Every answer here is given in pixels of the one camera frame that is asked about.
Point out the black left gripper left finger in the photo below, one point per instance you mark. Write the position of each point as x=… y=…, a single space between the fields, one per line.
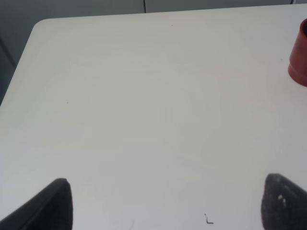
x=50 y=209

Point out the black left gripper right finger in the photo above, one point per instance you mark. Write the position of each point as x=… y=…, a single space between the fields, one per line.
x=283 y=205

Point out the red plastic cup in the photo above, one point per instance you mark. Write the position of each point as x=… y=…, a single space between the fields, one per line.
x=297 y=68

